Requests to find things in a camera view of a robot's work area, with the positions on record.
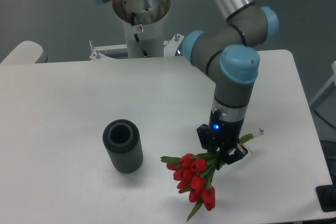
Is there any black floor cable right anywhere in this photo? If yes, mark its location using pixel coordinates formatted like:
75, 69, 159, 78
314, 108, 336, 128

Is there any white pedestal base frame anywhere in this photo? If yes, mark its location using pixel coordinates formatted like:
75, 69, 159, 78
89, 33, 185, 61

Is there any black box at edge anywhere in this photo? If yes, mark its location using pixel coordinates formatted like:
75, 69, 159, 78
316, 185, 335, 212

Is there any red tulip bouquet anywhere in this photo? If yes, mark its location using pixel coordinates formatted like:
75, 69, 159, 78
160, 129, 264, 220

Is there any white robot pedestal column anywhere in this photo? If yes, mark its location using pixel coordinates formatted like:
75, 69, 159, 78
112, 0, 171, 43

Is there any white furniture frame right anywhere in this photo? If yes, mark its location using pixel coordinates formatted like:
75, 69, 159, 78
309, 61, 335, 111

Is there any dark grey ribbed vase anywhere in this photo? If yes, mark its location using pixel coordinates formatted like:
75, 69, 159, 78
102, 119, 143, 174

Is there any white chair armrest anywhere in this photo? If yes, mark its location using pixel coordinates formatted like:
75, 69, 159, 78
1, 40, 48, 66

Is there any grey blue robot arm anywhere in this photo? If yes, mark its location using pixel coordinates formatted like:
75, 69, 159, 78
94, 0, 279, 166

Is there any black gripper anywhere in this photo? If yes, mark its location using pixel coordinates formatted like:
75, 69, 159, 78
196, 118, 249, 169

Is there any black pedestal cable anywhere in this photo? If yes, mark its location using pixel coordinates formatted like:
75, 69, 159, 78
130, 11, 150, 58

